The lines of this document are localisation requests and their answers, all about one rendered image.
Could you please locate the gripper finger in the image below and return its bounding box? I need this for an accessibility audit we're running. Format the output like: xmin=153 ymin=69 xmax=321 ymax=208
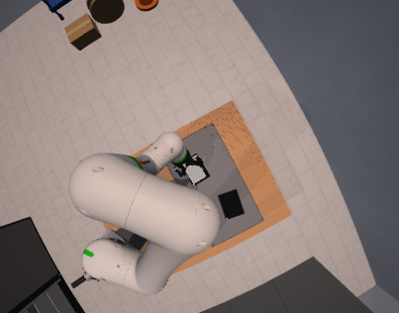
xmin=190 ymin=154 xmax=204 ymax=170
xmin=174 ymin=166 xmax=190 ymax=178

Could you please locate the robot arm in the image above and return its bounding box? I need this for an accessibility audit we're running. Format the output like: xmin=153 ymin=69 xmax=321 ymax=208
xmin=68 ymin=132 xmax=220 ymax=295

